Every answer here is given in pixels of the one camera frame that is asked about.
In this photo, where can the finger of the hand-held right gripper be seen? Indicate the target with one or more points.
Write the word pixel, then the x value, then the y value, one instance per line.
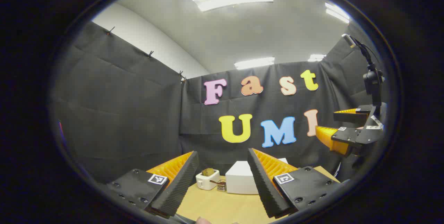
pixel 341 137
pixel 350 115

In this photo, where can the brown wooden spoon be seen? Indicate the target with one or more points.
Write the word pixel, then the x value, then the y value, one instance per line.
pixel 214 181

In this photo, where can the clear glass jar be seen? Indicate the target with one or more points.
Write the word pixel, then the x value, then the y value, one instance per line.
pixel 222 186

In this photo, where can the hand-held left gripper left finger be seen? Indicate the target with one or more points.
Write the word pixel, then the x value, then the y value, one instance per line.
pixel 180 186

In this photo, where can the white toaster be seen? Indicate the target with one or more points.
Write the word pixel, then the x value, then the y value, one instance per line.
pixel 207 181

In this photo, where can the brown bread slice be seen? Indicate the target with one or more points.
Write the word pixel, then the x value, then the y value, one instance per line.
pixel 208 172

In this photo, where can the white microwave oven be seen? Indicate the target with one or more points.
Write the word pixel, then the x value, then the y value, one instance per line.
pixel 241 179

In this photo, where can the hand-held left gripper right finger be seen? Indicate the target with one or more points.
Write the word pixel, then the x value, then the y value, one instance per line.
pixel 263 189

